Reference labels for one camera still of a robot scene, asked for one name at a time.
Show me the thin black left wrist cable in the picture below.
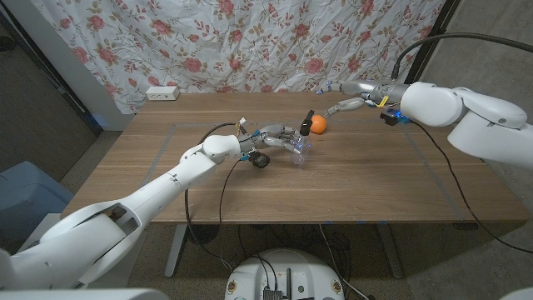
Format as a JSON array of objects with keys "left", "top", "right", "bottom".
[{"left": 218, "top": 157, "right": 244, "bottom": 272}]

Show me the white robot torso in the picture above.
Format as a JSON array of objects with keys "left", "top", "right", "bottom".
[{"left": 0, "top": 287, "right": 533, "bottom": 300}]

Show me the floral backdrop cloth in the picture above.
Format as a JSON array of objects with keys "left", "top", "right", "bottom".
[{"left": 29, "top": 0, "right": 446, "bottom": 114}]

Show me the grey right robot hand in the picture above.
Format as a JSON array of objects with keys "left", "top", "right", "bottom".
[{"left": 316, "top": 79, "right": 381, "bottom": 119}]

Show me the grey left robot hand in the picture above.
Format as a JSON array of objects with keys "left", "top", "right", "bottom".
[{"left": 239, "top": 122, "right": 308, "bottom": 155}]

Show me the blue plastic bin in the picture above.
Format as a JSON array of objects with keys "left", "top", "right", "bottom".
[{"left": 0, "top": 161, "right": 76, "bottom": 247}]

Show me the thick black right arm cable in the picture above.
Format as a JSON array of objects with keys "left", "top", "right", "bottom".
[{"left": 390, "top": 32, "right": 533, "bottom": 81}]

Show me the orange fruit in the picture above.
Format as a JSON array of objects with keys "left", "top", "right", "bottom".
[{"left": 309, "top": 114, "right": 328, "bottom": 135}]

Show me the black backdrop frame pole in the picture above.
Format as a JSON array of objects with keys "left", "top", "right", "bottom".
[
  {"left": 0, "top": 12, "right": 103, "bottom": 137},
  {"left": 401, "top": 0, "right": 462, "bottom": 87}
]

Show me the white table leg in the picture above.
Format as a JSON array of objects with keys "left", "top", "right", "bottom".
[{"left": 164, "top": 223, "right": 188, "bottom": 278}]

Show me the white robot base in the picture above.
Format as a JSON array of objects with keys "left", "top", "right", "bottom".
[{"left": 224, "top": 248, "right": 346, "bottom": 300}]

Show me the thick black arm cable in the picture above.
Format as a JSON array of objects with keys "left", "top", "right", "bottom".
[
  {"left": 390, "top": 32, "right": 533, "bottom": 81},
  {"left": 184, "top": 122, "right": 243, "bottom": 272}
]

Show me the white power strip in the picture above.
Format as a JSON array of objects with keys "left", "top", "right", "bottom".
[{"left": 145, "top": 85, "right": 181, "bottom": 102}]

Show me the grey table leg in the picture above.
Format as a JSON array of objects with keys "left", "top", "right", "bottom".
[{"left": 376, "top": 223, "right": 405, "bottom": 279}]

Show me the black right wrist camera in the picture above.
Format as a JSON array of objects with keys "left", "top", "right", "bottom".
[{"left": 379, "top": 108, "right": 413, "bottom": 127}]

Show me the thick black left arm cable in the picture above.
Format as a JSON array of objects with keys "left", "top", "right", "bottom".
[{"left": 184, "top": 122, "right": 243, "bottom": 272}]

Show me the white floor cable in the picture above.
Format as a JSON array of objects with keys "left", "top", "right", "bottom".
[{"left": 318, "top": 224, "right": 370, "bottom": 300}]

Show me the clear spray bottle black top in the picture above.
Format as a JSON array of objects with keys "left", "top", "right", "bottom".
[{"left": 289, "top": 109, "right": 316, "bottom": 166}]

